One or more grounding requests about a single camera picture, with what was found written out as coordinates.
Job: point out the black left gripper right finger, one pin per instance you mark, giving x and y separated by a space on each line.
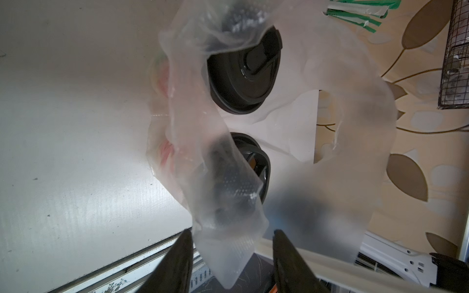
292 274

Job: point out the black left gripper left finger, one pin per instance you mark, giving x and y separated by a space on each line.
173 273

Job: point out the red milk tea cup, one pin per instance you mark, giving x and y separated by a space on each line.
160 158
239 81

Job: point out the clear plastic carrier bag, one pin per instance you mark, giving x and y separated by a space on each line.
327 127

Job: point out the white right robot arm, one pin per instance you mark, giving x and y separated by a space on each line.
430 270

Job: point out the bundle of wrapped straws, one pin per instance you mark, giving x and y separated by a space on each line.
364 14

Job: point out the black wire basket right wall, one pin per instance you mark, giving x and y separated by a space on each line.
454 85

